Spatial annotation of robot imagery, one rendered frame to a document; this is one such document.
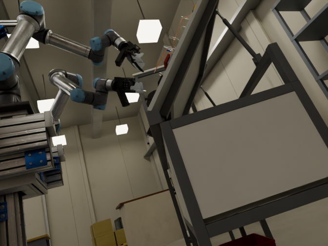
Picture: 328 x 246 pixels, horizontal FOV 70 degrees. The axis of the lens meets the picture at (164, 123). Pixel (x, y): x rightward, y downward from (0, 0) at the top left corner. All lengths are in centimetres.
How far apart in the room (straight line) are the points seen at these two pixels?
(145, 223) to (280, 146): 343
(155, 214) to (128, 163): 672
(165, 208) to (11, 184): 322
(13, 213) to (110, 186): 911
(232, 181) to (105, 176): 979
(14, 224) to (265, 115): 127
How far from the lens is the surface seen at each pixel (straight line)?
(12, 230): 146
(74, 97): 136
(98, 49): 153
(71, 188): 1049
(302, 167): 99
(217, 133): 92
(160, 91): 98
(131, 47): 148
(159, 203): 426
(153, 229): 421
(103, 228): 560
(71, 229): 1033
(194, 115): 93
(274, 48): 117
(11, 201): 147
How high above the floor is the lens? 48
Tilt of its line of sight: 20 degrees up
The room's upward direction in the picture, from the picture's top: 19 degrees counter-clockwise
